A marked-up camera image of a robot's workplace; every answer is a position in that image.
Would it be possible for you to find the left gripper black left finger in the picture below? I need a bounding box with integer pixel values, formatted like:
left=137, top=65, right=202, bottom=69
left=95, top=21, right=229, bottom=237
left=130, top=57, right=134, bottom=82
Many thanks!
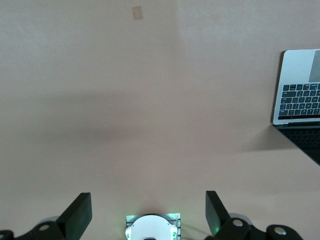
left=0, top=192, right=93, bottom=240

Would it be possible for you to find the silver grey laptop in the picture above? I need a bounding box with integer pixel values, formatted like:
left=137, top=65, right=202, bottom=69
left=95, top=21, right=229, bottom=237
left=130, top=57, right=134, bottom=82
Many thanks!
left=271, top=48, right=320, bottom=167

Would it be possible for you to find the brown tape patch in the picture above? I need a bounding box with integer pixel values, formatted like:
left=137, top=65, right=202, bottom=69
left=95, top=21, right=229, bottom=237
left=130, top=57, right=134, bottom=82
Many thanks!
left=131, top=5, right=145, bottom=21

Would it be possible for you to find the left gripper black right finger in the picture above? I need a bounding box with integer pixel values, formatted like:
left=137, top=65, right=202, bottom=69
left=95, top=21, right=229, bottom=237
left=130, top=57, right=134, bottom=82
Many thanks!
left=204, top=190, right=304, bottom=240

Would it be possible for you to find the brown table cover mat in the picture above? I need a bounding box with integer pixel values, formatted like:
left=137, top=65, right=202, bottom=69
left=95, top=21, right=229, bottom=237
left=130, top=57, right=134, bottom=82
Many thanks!
left=0, top=0, right=320, bottom=240

